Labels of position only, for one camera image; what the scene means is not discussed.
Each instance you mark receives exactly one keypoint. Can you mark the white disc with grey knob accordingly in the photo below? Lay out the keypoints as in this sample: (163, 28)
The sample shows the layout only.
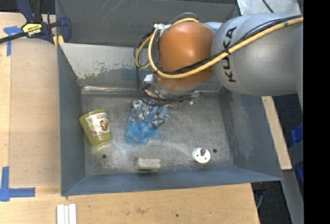
(201, 156)

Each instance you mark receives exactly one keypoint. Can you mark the grey metal bin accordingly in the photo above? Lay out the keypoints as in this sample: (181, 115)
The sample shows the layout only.
(180, 135)

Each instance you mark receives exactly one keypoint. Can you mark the blue cloth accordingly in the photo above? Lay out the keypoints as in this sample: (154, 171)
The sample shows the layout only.
(140, 131)

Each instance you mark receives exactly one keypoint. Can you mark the green cup with printed label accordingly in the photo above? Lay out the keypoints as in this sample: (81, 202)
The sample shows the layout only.
(96, 127)

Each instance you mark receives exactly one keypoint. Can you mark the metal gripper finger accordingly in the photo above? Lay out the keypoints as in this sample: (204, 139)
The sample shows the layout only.
(161, 117)
(140, 108)

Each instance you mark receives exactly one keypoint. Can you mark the grey rectangular block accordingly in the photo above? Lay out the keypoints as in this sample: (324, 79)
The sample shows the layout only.
(147, 164)

